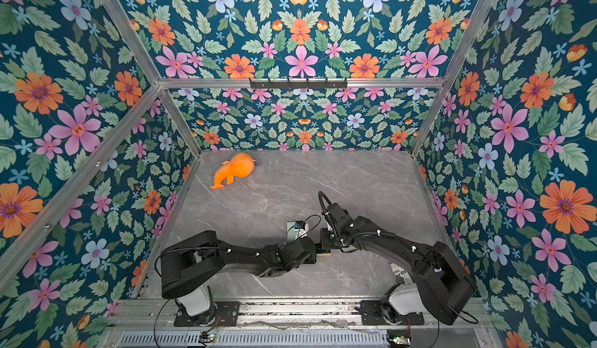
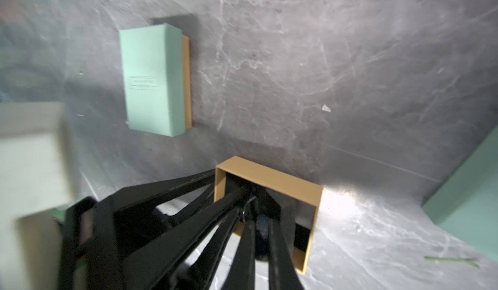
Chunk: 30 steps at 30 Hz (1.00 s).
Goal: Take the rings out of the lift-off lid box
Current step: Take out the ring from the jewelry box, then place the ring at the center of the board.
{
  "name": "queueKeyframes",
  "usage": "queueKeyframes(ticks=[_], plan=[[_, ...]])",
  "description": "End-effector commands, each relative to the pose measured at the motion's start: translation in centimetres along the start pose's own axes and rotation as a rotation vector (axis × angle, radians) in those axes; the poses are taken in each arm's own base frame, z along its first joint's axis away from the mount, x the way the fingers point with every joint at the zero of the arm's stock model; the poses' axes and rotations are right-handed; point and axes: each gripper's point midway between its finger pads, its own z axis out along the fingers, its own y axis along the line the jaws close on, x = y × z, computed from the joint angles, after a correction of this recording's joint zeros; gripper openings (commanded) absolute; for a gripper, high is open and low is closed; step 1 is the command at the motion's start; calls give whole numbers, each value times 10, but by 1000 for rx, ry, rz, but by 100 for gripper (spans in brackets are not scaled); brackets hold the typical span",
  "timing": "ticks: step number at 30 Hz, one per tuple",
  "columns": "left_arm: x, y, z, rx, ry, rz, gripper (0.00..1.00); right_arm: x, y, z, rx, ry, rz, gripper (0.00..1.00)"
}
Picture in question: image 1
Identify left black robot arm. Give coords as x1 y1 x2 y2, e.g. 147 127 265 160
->
159 231 320 300

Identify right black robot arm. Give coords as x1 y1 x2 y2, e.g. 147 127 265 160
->
319 193 475 325

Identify left mint green box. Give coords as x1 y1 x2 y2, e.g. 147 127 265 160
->
286 221 301 243

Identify orange plush toy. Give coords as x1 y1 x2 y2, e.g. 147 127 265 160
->
210 153 256 189

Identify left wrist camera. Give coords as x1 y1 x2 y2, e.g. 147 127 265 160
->
289 221 309 241

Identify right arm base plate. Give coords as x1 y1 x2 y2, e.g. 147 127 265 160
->
354 300 424 326

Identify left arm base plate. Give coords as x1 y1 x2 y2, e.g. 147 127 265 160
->
174 301 240 328

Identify black hook rail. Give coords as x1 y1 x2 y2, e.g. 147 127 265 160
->
249 78 348 91

